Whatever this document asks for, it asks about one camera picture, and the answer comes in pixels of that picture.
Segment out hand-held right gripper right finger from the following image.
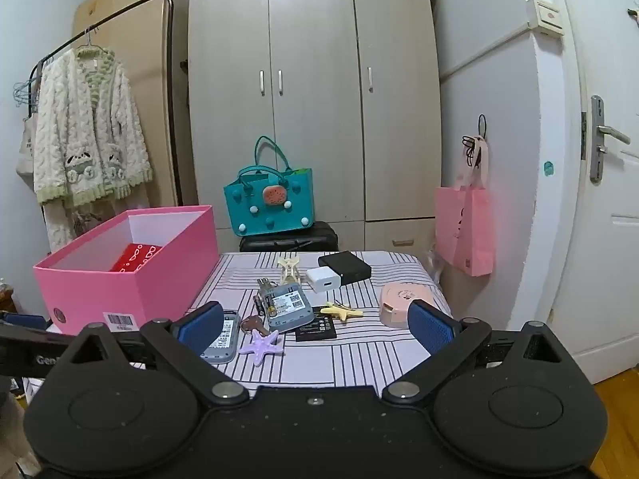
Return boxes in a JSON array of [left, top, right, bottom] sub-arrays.
[[382, 301, 580, 407]]

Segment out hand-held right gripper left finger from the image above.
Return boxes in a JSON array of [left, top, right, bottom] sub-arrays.
[[50, 301, 250, 407]]

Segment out grey pocket router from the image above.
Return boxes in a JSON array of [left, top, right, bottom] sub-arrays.
[[200, 311, 241, 364], [257, 279, 315, 333]]

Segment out pink rounded label printer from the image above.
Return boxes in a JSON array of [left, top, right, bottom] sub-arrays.
[[379, 282, 440, 329]]

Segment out bunch of keys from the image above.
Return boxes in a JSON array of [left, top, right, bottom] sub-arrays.
[[240, 314, 270, 336]]

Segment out purple starfish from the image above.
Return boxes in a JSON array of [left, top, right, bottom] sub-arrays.
[[238, 328, 285, 366]]

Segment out pink cardboard box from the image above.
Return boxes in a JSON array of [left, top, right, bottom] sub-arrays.
[[32, 204, 220, 336]]

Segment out yellow starfish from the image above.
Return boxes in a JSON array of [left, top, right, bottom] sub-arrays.
[[319, 302, 365, 325]]

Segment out black power bank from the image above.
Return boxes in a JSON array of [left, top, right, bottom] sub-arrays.
[[318, 251, 373, 287]]

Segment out beige hair clip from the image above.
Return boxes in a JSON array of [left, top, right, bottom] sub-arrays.
[[277, 255, 303, 285]]

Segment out black phone battery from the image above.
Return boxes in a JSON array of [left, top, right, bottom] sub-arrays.
[[294, 319, 336, 342]]

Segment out white charger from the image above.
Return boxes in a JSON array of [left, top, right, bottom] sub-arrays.
[[306, 267, 341, 294]]

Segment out striped tablecloth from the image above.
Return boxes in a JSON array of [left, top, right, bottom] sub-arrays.
[[185, 251, 452, 390]]

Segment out red patterned pouch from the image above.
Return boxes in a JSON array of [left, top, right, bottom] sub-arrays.
[[111, 242, 165, 274]]

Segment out pink paper bag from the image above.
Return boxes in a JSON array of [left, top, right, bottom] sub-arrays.
[[433, 136, 496, 277]]

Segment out teal felt handbag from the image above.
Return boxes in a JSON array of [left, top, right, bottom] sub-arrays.
[[223, 136, 316, 237]]

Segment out black suitcase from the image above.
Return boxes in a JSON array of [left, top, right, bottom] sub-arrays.
[[238, 220, 339, 253]]

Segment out white door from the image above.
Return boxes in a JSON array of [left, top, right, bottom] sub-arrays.
[[549, 0, 639, 385]]

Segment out beige tote bag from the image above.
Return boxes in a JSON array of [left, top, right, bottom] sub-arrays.
[[15, 115, 42, 191]]

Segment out black clothes rack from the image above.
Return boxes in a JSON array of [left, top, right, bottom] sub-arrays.
[[27, 0, 183, 208]]

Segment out white knit cardigan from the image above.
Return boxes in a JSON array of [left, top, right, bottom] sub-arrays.
[[32, 47, 153, 255]]

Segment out beige wardrobe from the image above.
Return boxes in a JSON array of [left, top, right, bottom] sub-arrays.
[[186, 0, 443, 253]]

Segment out tall beige cabinet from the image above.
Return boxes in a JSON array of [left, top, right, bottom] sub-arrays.
[[74, 0, 198, 210]]

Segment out black cord on hook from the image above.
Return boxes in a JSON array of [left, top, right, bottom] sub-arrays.
[[462, 114, 489, 169]]

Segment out metal door handle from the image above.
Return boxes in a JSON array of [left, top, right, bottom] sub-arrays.
[[589, 95, 632, 184]]

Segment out wire clothes hangers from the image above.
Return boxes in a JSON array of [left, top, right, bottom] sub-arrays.
[[12, 80, 42, 111]]

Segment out beige light switch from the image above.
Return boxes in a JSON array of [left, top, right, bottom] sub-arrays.
[[528, 0, 566, 36]]

